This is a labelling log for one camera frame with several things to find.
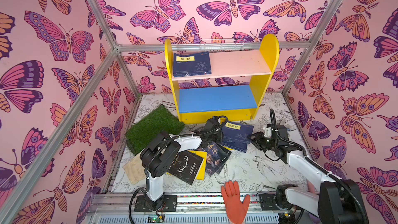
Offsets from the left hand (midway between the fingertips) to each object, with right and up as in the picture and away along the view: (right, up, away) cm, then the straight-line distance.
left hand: (225, 134), depth 91 cm
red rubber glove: (+2, -31, -20) cm, 37 cm away
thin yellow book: (-14, -19, -10) cm, 26 cm away
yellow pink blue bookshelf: (0, +32, +26) cm, 41 cm away
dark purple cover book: (-6, -11, -6) cm, 14 cm away
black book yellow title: (-22, -15, -10) cm, 28 cm away
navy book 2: (+10, -7, -2) cm, 12 cm away
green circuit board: (-36, -36, -19) cm, 54 cm away
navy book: (+6, +1, +1) cm, 6 cm away
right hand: (+12, 0, -6) cm, 13 cm away
